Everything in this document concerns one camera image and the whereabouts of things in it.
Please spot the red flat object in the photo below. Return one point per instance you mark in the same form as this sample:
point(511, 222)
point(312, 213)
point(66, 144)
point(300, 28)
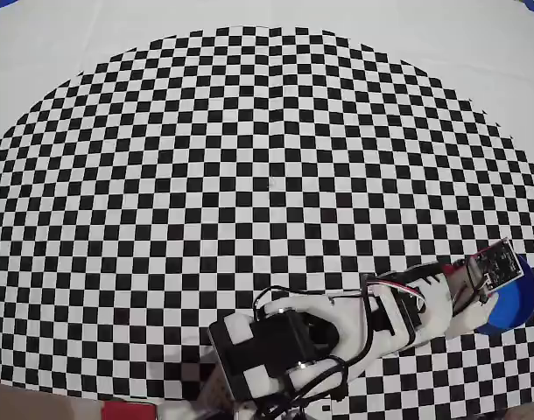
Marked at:
point(129, 412)

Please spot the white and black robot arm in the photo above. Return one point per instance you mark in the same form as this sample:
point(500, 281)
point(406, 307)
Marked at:
point(315, 332)

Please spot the blue round box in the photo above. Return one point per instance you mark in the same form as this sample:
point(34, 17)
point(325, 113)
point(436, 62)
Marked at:
point(518, 302)

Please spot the black white checkered mat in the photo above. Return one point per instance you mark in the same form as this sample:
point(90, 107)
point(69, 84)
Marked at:
point(118, 175)

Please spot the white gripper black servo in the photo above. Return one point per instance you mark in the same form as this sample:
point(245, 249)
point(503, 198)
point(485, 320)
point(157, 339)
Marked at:
point(467, 316)

